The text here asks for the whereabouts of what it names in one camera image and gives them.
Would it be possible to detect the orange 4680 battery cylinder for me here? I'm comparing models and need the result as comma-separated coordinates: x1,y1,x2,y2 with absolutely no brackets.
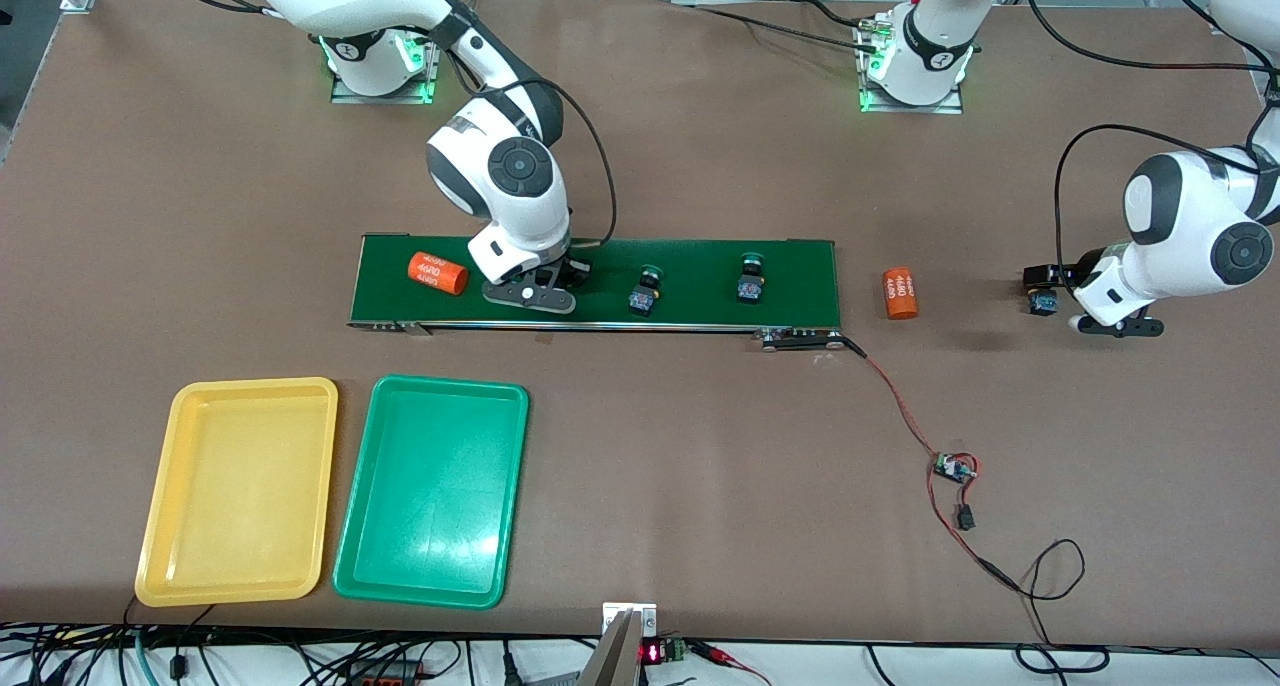
882,268,919,321
407,251,470,297

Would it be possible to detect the green belt conveyor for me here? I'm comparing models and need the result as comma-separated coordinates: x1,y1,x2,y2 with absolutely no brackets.
347,233,846,354

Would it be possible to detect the green plastic tray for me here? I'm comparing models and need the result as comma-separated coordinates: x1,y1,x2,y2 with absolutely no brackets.
332,374,531,610

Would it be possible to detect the red clip lead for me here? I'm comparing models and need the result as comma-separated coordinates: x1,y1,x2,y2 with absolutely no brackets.
690,642,771,686

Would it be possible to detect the yellow plastic tray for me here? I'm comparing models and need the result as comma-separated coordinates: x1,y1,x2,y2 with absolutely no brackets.
134,376,340,608

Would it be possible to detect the orange and black power strip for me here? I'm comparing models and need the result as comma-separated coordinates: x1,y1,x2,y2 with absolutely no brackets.
345,659,426,686

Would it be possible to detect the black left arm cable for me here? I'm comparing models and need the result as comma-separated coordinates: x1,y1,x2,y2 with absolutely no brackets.
1020,0,1280,272

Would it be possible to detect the red and black wire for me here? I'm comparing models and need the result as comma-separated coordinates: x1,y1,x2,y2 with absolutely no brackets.
843,338,1023,594

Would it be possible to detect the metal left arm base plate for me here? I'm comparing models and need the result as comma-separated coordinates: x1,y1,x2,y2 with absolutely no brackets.
857,14,966,115

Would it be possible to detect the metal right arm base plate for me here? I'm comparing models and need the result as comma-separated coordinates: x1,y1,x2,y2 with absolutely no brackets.
330,26,446,105

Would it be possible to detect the thin black looped cable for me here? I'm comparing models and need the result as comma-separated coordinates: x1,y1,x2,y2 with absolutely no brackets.
1015,538,1111,673

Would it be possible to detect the black cable on table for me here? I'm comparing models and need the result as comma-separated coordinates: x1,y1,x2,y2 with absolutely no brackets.
690,0,886,57

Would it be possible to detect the small metal bracket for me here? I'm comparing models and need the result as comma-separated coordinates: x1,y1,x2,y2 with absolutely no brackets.
602,602,658,637

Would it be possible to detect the grey camera mount bar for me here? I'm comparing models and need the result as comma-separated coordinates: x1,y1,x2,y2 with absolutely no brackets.
577,609,642,686

